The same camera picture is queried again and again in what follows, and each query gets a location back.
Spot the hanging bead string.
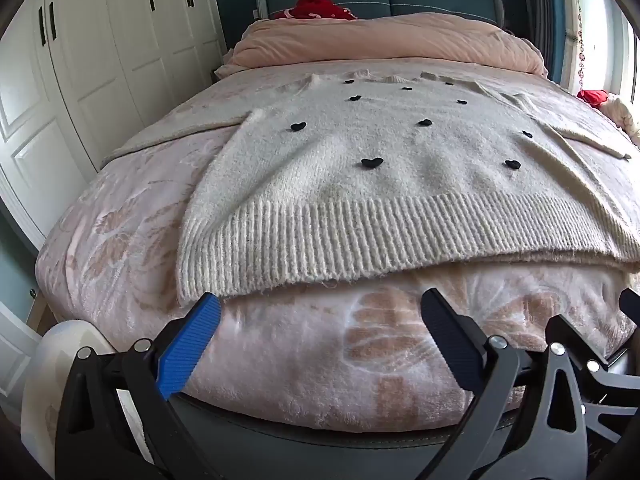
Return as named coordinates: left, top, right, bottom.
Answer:
left=572, top=0, right=587, bottom=91

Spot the dark grey bed frame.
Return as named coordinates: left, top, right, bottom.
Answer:
left=175, top=390, right=506, bottom=480

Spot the cream cloth pile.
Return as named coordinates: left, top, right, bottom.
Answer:
left=597, top=92, right=640, bottom=146

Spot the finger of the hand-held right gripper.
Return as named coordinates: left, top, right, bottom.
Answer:
left=545, top=315, right=640, bottom=443
left=618, top=287, right=640, bottom=317

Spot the red garment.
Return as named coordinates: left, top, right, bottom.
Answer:
left=285, top=0, right=358, bottom=22

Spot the white wardrobe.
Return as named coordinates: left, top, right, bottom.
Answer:
left=0, top=0, right=226, bottom=251

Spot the cream sweater with black hearts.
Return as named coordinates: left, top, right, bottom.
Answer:
left=102, top=67, right=640, bottom=306

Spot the pink duvet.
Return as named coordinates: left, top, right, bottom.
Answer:
left=215, top=12, right=548, bottom=81

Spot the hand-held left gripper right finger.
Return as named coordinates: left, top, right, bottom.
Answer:
left=420, top=288, right=588, bottom=480

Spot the white rounded plastic object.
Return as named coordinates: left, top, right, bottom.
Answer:
left=20, top=320, right=123, bottom=461

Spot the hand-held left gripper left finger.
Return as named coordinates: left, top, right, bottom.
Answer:
left=54, top=291, right=223, bottom=480

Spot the grey-blue curtain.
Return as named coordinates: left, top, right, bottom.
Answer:
left=520, top=0, right=566, bottom=86

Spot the white panelled door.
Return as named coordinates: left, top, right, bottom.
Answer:
left=0, top=302, right=43, bottom=406

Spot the pink floral blanket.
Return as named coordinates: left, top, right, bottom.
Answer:
left=35, top=60, right=640, bottom=433

